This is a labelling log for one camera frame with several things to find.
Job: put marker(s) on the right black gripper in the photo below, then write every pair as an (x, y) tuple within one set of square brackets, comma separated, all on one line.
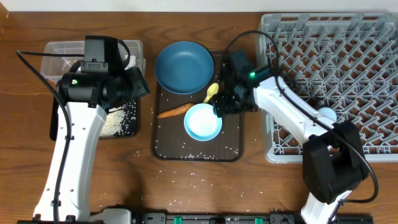
[(222, 104)]

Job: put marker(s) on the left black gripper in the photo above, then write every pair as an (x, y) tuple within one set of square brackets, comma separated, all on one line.
[(137, 86)]

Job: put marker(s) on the white tissue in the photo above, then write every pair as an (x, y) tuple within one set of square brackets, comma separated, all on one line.
[(132, 62)]

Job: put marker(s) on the heap of rice grains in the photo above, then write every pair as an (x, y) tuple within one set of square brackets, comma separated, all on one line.
[(116, 121)]

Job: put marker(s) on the light blue bowl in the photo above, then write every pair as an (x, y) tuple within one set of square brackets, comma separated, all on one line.
[(201, 123)]

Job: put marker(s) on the orange carrot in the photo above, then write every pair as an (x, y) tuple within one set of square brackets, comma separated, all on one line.
[(176, 111)]

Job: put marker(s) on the dark blue plate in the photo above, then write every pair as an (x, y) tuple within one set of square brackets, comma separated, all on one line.
[(184, 67)]

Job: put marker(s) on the light blue cup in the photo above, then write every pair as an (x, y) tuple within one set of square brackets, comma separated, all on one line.
[(328, 112)]

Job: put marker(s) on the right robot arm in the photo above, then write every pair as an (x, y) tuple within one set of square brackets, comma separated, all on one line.
[(333, 162)]

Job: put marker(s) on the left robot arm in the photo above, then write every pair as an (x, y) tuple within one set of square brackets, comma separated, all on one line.
[(85, 100)]

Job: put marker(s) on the clear plastic waste bin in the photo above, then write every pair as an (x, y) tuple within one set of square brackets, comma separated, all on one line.
[(53, 68)]

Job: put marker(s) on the grey dishwasher rack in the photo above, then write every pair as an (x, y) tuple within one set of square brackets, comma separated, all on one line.
[(343, 61)]

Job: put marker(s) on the pale yellow plastic spoon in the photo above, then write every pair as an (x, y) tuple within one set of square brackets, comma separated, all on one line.
[(211, 91)]

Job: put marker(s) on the black rectangular tray bin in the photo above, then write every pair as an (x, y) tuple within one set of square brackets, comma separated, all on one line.
[(130, 105)]

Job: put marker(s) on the dark brown serving tray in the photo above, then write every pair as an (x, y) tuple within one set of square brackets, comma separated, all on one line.
[(170, 141)]

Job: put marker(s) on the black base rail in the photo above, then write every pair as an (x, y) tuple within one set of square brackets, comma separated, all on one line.
[(270, 218)]

